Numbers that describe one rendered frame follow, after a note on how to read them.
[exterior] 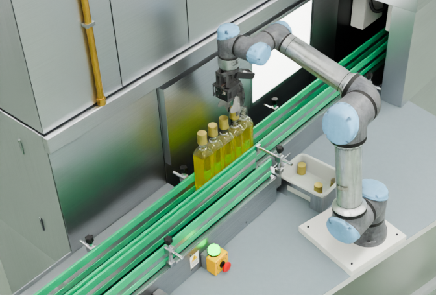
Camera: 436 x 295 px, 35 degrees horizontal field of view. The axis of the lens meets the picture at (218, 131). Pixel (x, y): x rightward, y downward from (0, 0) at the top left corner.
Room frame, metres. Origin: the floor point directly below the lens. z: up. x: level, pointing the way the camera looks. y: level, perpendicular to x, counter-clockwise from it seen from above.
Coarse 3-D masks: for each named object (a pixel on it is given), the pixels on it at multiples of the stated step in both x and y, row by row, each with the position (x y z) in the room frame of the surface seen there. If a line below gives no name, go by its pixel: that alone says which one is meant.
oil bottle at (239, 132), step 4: (240, 124) 2.04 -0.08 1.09; (228, 128) 2.02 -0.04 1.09; (232, 128) 2.02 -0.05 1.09; (236, 128) 2.02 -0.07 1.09; (240, 128) 2.02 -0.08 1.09; (232, 132) 2.01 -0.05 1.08; (236, 132) 2.01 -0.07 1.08; (240, 132) 2.02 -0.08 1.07; (244, 132) 2.03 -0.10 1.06; (236, 136) 2.00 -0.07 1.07; (240, 136) 2.01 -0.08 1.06; (244, 136) 2.03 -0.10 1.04; (236, 140) 2.00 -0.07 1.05; (240, 140) 2.01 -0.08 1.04; (244, 140) 2.03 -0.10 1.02; (236, 144) 2.00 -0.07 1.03; (240, 144) 2.01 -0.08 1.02; (244, 144) 2.03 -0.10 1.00; (236, 148) 2.00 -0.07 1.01; (240, 148) 2.01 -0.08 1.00; (244, 148) 2.03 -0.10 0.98; (236, 152) 2.00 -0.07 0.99; (240, 152) 2.01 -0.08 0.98; (244, 152) 2.03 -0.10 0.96; (236, 156) 2.00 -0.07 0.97
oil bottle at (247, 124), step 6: (240, 120) 2.07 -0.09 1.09; (246, 120) 2.07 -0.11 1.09; (246, 126) 2.05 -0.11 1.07; (252, 126) 2.08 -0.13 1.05; (246, 132) 2.05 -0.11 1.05; (252, 132) 2.08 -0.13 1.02; (246, 138) 2.05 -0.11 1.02; (252, 138) 2.08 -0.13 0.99; (246, 144) 2.05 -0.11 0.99; (252, 144) 2.08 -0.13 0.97; (246, 150) 2.05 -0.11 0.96
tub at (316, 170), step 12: (300, 156) 2.15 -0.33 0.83; (288, 168) 2.08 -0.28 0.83; (312, 168) 2.11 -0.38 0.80; (324, 168) 2.08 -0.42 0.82; (288, 180) 2.00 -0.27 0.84; (300, 180) 2.07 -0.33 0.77; (312, 180) 2.07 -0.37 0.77; (324, 180) 2.06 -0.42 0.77; (312, 192) 1.93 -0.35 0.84; (324, 192) 2.00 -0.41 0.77
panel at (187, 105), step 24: (312, 0) 2.60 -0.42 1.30; (264, 24) 2.38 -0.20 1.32; (312, 24) 2.61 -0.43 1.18; (192, 72) 2.06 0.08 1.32; (168, 96) 1.97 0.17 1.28; (192, 96) 2.05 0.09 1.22; (264, 96) 2.37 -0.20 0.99; (168, 120) 1.96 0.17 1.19; (192, 120) 2.05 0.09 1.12; (216, 120) 2.14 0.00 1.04; (168, 144) 1.95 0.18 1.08; (192, 144) 2.04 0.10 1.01
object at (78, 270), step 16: (384, 32) 2.92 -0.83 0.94; (368, 48) 2.82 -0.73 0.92; (352, 64) 2.72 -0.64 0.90; (320, 80) 2.52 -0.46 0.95; (304, 96) 2.44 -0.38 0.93; (272, 112) 2.28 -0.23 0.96; (288, 112) 2.35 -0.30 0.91; (256, 128) 2.19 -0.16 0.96; (272, 128) 2.27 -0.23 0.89; (192, 176) 1.91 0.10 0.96; (176, 192) 1.84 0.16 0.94; (192, 192) 1.90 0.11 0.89; (160, 208) 1.78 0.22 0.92; (128, 224) 1.67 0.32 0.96; (144, 224) 1.72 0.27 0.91; (112, 240) 1.61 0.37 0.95; (128, 240) 1.66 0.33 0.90; (96, 256) 1.56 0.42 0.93; (64, 272) 1.47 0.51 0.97; (80, 272) 1.51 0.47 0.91; (48, 288) 1.42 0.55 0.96; (64, 288) 1.46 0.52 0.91
